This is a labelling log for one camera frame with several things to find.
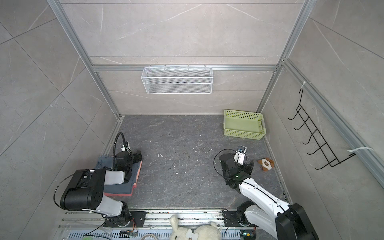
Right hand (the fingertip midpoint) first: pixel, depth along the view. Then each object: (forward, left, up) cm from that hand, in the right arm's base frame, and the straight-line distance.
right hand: (242, 155), depth 84 cm
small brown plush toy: (-1, -16, -9) cm, 19 cm away
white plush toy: (-35, +24, -2) cm, 42 cm away
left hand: (+10, +69, -4) cm, 70 cm away
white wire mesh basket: (+49, +39, +19) cm, 65 cm away
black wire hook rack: (-13, -29, +20) cm, 37 cm away
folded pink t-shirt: (-12, +63, -10) cm, 65 cm away
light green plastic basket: (+33, -11, -11) cm, 37 cm away
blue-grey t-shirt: (0, +79, -3) cm, 79 cm away
